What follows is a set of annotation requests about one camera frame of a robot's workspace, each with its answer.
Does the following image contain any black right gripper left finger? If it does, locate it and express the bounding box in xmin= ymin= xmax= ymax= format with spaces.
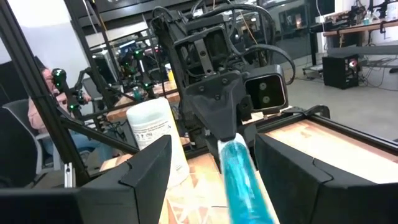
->
xmin=0 ymin=134 xmax=173 ymax=224

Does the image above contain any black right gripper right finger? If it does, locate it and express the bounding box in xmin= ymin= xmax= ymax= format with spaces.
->
xmin=254 ymin=133 xmax=398 ymax=224

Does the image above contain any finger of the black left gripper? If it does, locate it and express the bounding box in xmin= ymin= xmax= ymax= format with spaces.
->
xmin=185 ymin=70 xmax=250 ymax=143

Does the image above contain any blue mouthwash bottle white cap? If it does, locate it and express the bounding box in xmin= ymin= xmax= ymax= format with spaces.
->
xmin=216 ymin=133 xmax=276 ymax=224

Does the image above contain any wooden station table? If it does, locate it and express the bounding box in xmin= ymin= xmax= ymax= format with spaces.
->
xmin=105 ymin=81 xmax=182 ymax=123

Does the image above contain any white yellow canister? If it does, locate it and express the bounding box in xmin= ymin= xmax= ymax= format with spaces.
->
xmin=164 ymin=63 xmax=175 ymax=83

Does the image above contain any white wipes canister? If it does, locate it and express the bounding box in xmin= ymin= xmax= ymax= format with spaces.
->
xmin=126 ymin=97 xmax=191 ymax=190

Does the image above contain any black table clamp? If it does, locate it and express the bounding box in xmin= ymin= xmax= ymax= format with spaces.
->
xmin=282 ymin=105 xmax=331 ymax=126

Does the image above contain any person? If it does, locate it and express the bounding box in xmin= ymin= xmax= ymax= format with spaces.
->
xmin=27 ymin=67 xmax=114 ymax=164

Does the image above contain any grey office chair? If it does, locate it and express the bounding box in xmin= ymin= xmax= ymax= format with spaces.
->
xmin=1 ymin=98 xmax=63 ymax=177

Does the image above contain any black computer tower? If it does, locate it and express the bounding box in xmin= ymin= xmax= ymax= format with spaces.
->
xmin=322 ymin=54 xmax=361 ymax=90

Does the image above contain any wooden top work table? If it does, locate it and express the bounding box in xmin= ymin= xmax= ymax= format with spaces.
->
xmin=322 ymin=18 xmax=398 ymax=68

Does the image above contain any silver aluminium bracket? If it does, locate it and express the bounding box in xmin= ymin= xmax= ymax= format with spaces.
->
xmin=63 ymin=161 xmax=76 ymax=189

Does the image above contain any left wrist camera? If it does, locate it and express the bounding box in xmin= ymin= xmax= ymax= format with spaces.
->
xmin=244 ymin=64 xmax=289 ymax=114

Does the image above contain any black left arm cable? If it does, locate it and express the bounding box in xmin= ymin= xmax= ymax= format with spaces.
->
xmin=186 ymin=0 xmax=297 ymax=86

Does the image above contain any black frame post with brace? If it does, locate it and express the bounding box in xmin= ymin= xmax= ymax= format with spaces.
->
xmin=0 ymin=0 xmax=141 ymax=187

